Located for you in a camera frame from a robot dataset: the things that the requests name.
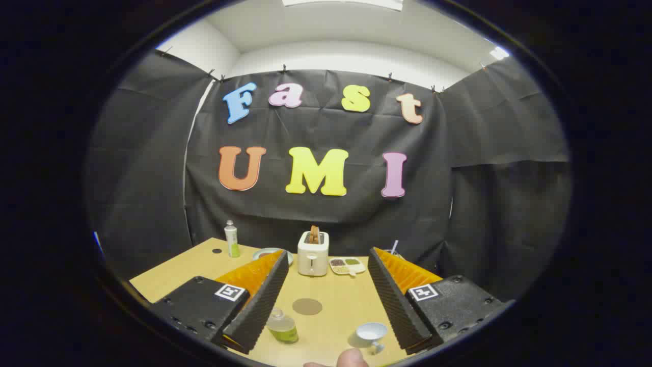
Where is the white green capped bottle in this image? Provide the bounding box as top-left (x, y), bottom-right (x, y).
top-left (225, 220), bottom-right (241, 258)

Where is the ceiling light panel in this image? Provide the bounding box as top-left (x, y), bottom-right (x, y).
top-left (282, 0), bottom-right (404, 12)

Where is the white divided dish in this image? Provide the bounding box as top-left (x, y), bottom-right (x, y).
top-left (329, 257), bottom-right (366, 277)

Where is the pale green plate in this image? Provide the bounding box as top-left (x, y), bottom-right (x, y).
top-left (252, 248), bottom-right (294, 266)

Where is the white toaster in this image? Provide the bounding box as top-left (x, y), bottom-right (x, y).
top-left (297, 230), bottom-right (330, 277)

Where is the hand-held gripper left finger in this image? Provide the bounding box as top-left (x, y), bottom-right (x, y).
top-left (151, 249), bottom-right (290, 355)

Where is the wooden table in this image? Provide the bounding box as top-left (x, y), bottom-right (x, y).
top-left (129, 238), bottom-right (445, 367)

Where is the white cup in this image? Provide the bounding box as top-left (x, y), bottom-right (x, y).
top-left (356, 322), bottom-right (388, 355)

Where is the clear green label juice bottle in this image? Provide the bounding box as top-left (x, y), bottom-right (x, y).
top-left (266, 308), bottom-right (300, 344)

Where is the round brown coaster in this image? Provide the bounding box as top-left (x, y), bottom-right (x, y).
top-left (292, 298), bottom-right (323, 316)

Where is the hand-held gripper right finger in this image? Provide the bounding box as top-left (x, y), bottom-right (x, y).
top-left (368, 247), bottom-right (505, 356)

